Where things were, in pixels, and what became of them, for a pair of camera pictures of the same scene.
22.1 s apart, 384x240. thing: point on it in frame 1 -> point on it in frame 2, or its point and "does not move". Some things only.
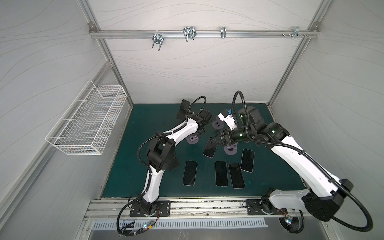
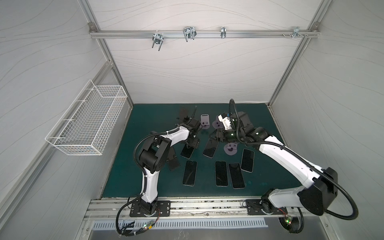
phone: (247, 160) does not move
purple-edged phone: (236, 175) does not move
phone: (183, 110) -> (186, 152)
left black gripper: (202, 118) -> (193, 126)
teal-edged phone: (221, 174) does not move
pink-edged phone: (210, 148) does not move
